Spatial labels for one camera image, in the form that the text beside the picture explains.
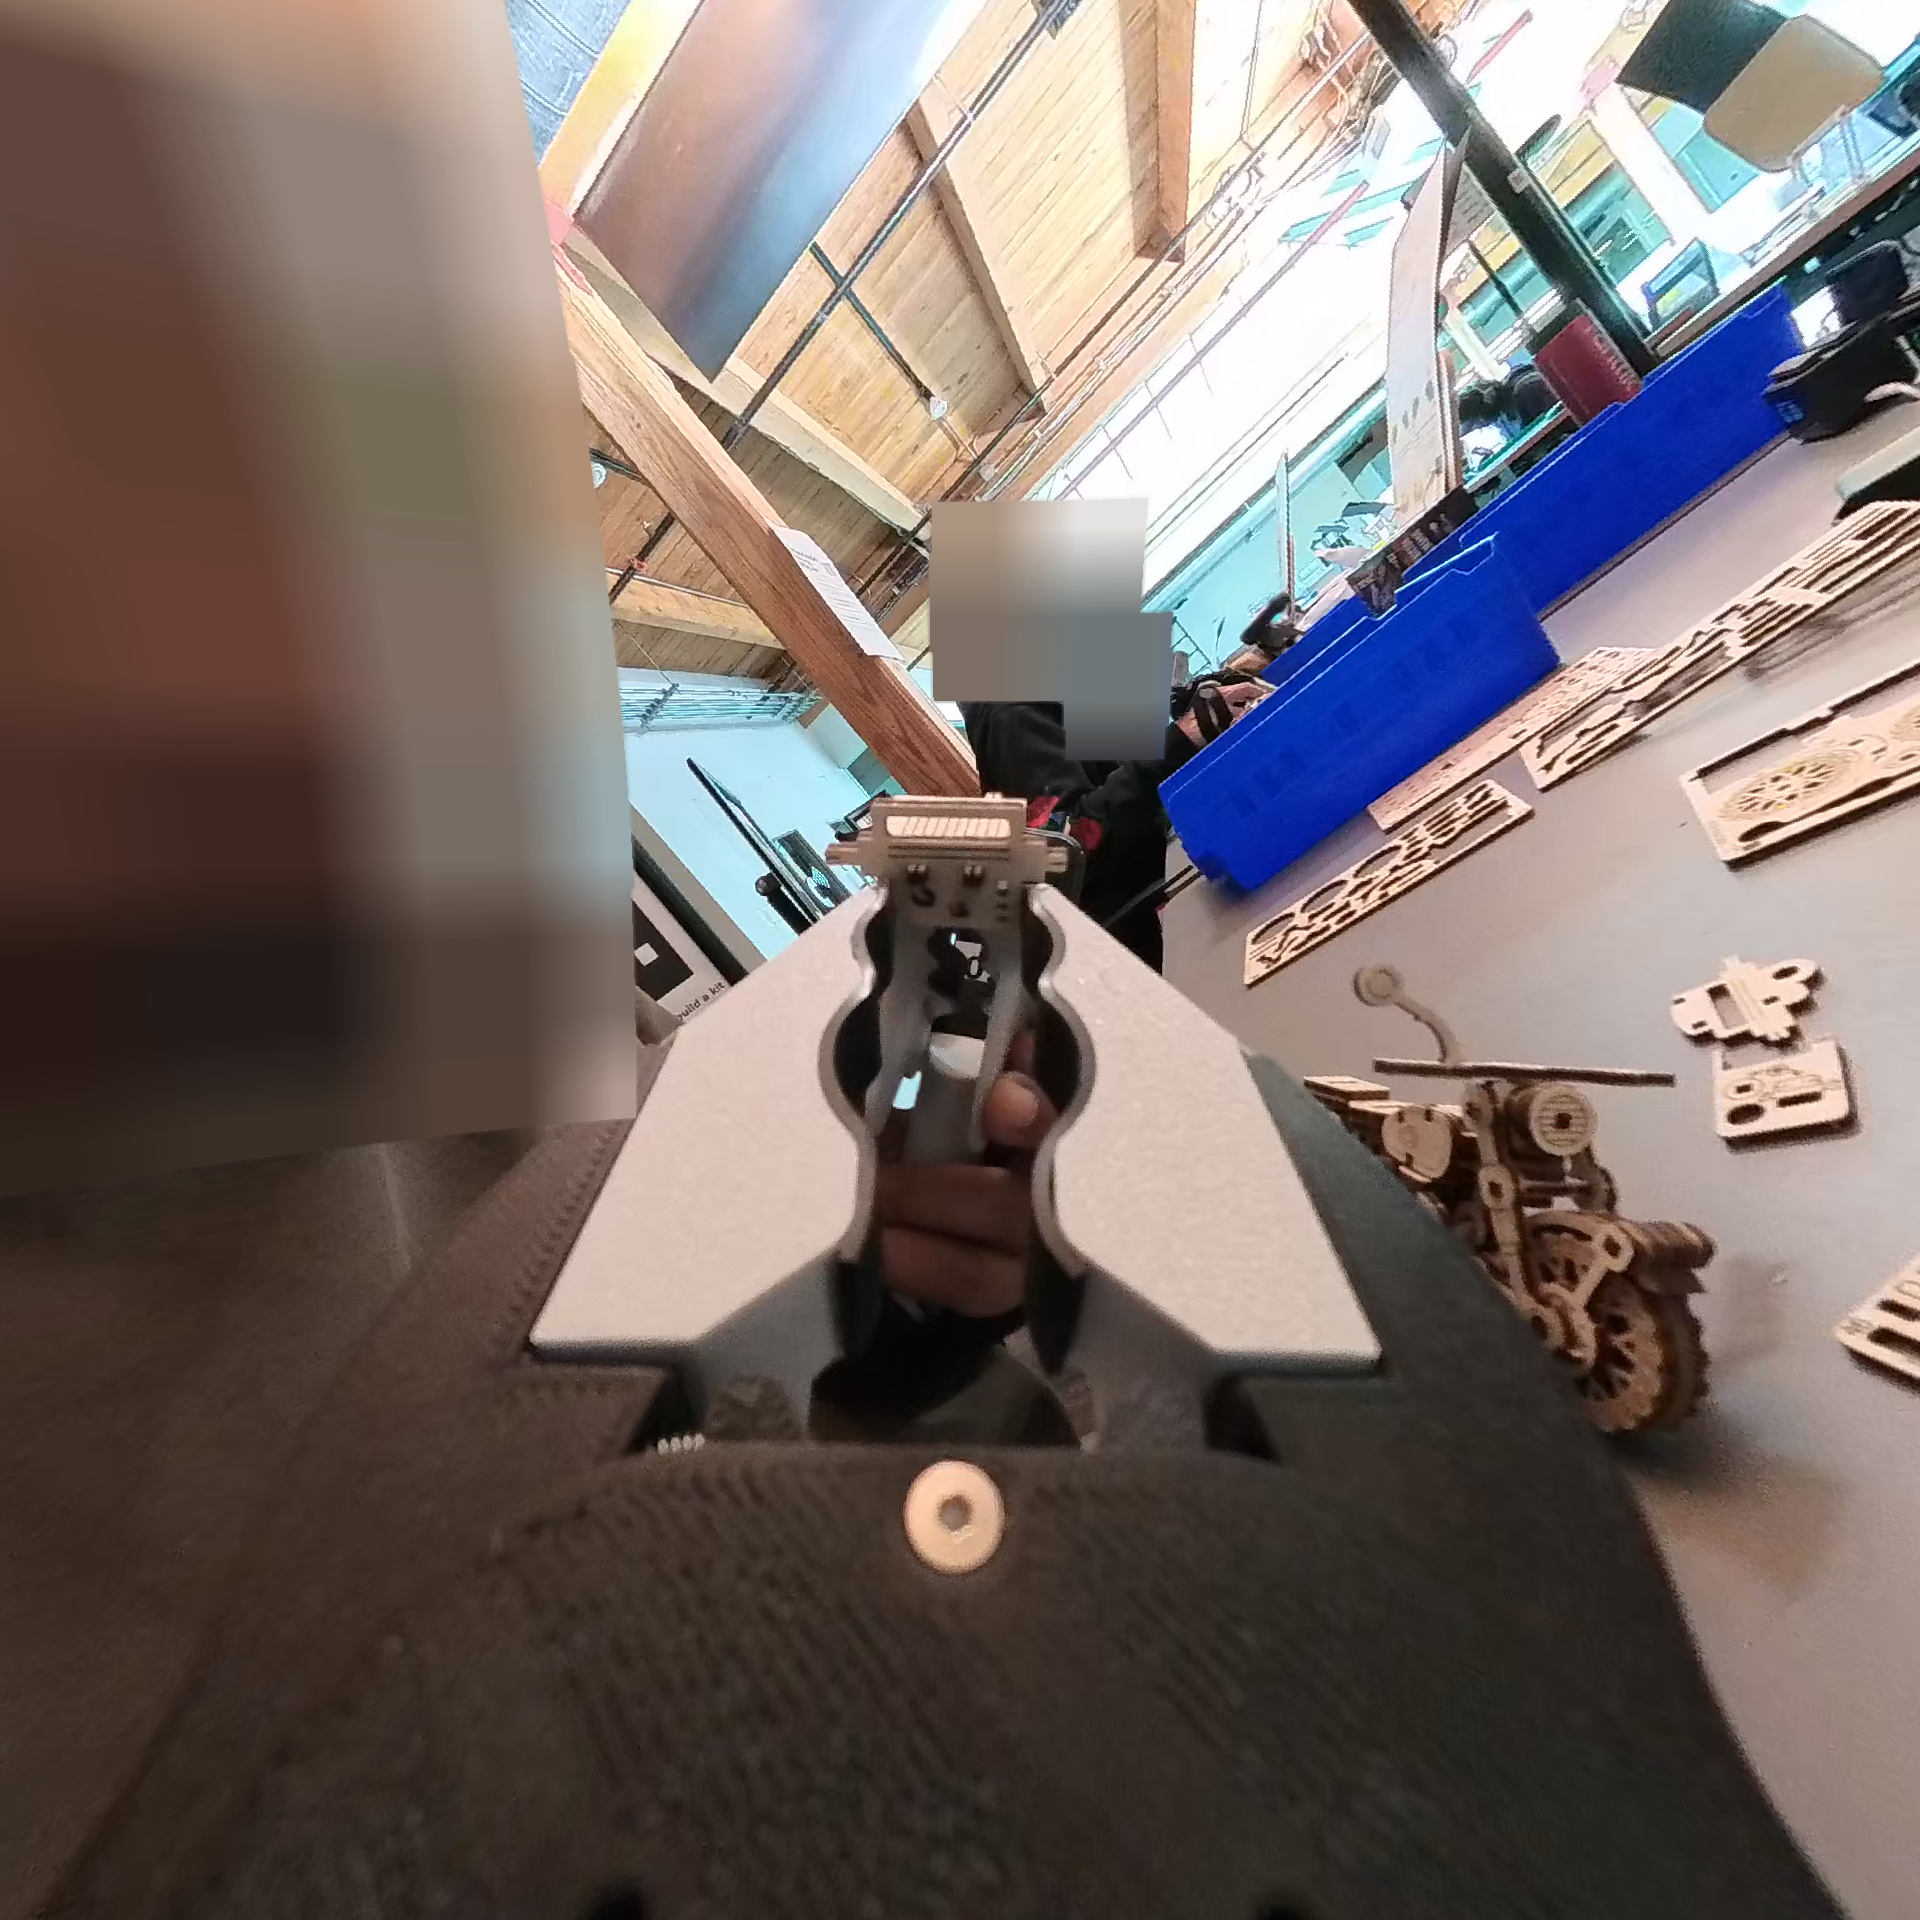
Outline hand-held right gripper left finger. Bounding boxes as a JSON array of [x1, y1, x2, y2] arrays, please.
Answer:
[[528, 880, 904, 1432]]

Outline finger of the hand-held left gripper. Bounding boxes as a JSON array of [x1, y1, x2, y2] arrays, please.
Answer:
[[968, 933, 1029, 1084], [878, 927, 933, 1121]]

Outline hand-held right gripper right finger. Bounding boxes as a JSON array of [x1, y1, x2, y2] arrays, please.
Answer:
[[1029, 889, 1384, 1449]]

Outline ribbed wooden model part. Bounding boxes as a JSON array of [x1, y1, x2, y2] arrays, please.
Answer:
[[825, 795, 1078, 944]]

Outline wooden motorcycle model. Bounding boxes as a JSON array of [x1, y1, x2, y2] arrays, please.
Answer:
[[1302, 962, 1719, 1437]]

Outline grey desk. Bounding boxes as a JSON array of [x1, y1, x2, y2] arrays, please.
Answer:
[[1164, 430, 1920, 1920]]

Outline person's left hand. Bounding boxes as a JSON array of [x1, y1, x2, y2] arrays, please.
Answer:
[[874, 1029, 1065, 1321]]

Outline framed black-white marker poster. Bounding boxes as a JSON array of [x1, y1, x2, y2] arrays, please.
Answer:
[[631, 876, 767, 1032]]

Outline black monitor on stand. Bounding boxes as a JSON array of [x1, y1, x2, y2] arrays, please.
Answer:
[[686, 758, 845, 927]]

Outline white paper sign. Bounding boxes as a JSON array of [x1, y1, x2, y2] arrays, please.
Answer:
[[775, 522, 904, 662]]

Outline short blue plastic bin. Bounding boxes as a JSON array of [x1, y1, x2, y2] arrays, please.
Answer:
[[1159, 531, 1565, 897]]

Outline small wooden cutout piece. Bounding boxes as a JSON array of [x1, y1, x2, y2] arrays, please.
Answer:
[[1672, 953, 1826, 1047]]

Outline square wooden cutout piece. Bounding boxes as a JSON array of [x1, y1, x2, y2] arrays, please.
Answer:
[[1714, 1035, 1858, 1147]]

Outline wooden grid piece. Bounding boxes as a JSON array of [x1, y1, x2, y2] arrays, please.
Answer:
[[1836, 1253, 1920, 1383]]

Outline wooden wheel parts sheet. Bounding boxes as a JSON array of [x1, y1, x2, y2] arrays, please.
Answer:
[[1680, 656, 1920, 869]]

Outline long wooden parts sheet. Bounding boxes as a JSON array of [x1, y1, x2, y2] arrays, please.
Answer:
[[1522, 498, 1920, 794]]

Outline white display board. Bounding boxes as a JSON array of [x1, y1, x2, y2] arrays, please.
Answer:
[[1384, 129, 1482, 522]]

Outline long blue plastic bin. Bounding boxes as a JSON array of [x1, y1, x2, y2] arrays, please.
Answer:
[[1275, 282, 1812, 666]]

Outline hanging grey panel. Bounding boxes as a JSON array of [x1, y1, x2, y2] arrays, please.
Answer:
[[567, 0, 996, 384]]

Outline maroon cylinder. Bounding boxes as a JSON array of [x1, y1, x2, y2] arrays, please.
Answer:
[[1536, 307, 1645, 411]]

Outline black pole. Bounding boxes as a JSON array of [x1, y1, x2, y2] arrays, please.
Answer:
[[1348, 0, 1656, 379]]

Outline black device case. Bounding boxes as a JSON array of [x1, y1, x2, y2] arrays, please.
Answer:
[[1763, 239, 1920, 448]]

